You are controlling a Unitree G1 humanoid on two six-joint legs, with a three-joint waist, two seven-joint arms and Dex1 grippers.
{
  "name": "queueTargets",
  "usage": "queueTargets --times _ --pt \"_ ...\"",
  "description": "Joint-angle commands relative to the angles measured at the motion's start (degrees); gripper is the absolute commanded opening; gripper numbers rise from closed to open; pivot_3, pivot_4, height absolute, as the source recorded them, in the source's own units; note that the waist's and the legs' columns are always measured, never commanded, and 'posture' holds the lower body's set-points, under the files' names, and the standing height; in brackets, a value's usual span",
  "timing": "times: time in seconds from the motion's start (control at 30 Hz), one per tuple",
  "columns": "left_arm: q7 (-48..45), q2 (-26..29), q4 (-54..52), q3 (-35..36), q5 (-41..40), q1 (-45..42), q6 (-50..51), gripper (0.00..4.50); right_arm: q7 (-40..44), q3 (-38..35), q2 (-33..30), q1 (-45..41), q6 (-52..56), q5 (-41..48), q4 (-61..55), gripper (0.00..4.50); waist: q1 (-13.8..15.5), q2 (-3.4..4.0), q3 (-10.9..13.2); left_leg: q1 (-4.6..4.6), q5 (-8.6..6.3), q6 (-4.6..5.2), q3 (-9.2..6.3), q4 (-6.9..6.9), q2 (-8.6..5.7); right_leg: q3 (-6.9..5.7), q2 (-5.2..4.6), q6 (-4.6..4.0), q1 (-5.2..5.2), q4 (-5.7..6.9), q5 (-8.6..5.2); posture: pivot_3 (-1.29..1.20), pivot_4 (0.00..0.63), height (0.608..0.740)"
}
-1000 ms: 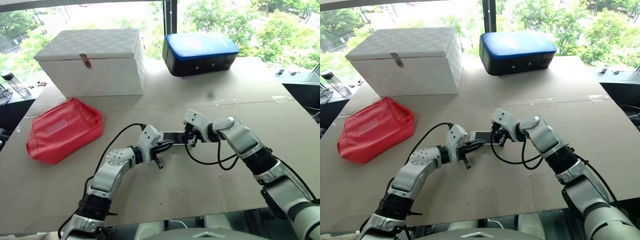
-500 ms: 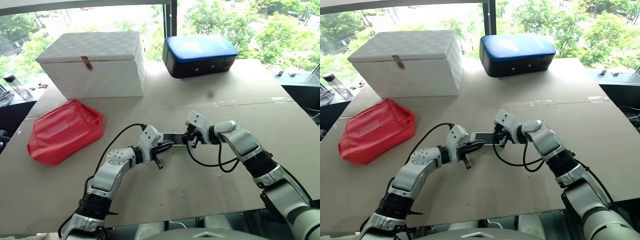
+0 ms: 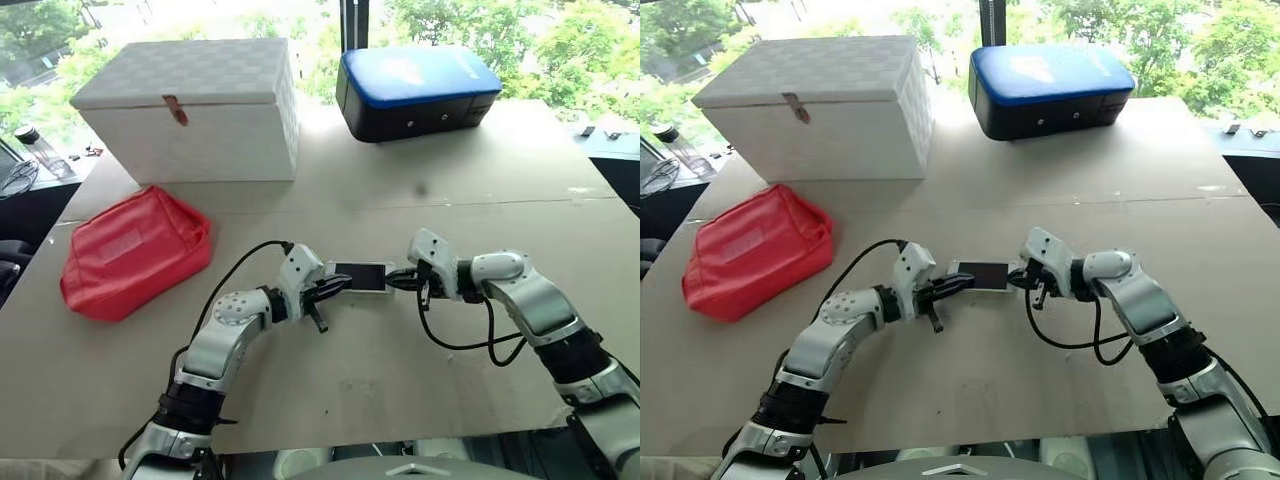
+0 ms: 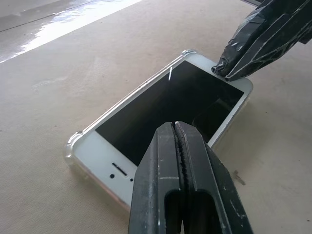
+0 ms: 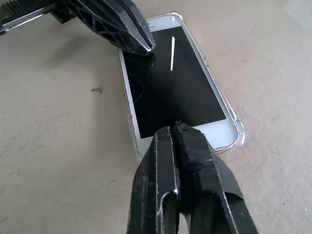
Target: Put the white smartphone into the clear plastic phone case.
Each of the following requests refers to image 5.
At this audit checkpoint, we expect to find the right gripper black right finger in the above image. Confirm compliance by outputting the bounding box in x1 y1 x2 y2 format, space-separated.
171 122 259 234

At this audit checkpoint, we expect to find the clear plastic phone case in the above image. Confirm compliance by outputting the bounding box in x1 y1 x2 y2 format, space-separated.
117 11 245 161

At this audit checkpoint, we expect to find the white smartphone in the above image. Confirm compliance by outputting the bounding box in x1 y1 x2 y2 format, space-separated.
119 16 239 159

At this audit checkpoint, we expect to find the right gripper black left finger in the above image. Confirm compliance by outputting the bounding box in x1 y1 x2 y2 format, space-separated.
126 126 181 234

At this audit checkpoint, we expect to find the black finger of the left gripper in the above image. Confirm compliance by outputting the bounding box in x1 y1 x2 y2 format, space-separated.
103 0 157 51
72 0 154 57

